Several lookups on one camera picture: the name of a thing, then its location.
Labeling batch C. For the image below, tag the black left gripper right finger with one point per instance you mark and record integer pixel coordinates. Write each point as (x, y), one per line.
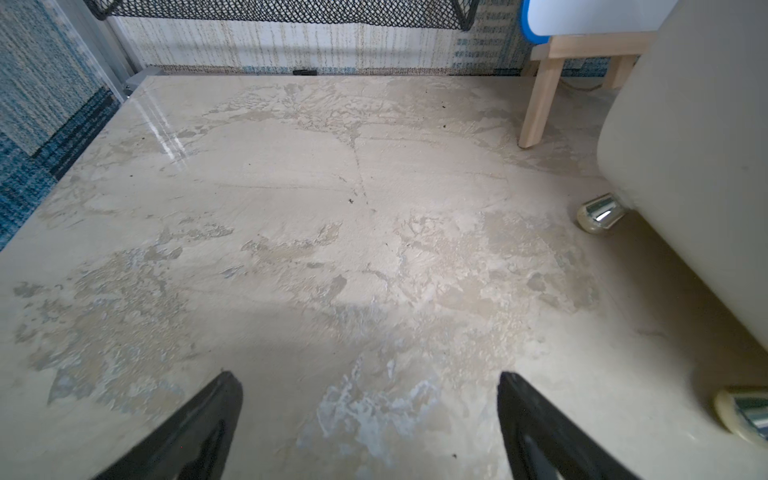
(542, 443)

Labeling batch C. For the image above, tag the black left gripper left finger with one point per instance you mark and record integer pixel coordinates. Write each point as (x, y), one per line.
(193, 443)

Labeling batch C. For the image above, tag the white round drawer cabinet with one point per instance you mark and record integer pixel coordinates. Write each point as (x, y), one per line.
(685, 147)

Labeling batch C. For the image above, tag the blue framed whiteboard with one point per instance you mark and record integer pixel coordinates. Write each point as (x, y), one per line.
(542, 19)

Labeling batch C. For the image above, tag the black wire shelf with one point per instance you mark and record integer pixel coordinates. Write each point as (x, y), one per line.
(420, 14)

